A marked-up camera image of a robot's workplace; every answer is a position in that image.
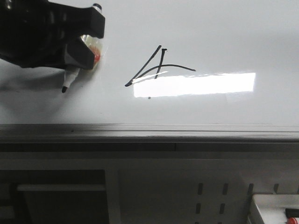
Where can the black item in bin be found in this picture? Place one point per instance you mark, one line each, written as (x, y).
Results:
(292, 213)

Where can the whiteboard with grey frame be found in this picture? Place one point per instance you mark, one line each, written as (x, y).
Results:
(179, 69)

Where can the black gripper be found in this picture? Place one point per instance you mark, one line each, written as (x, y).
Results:
(36, 33)

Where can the red capped item in bin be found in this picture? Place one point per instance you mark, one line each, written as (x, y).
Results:
(293, 220)

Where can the white plastic bin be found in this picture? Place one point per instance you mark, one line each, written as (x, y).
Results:
(270, 208)

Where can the white perforated pegboard panel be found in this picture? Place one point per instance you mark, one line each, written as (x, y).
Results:
(196, 196)

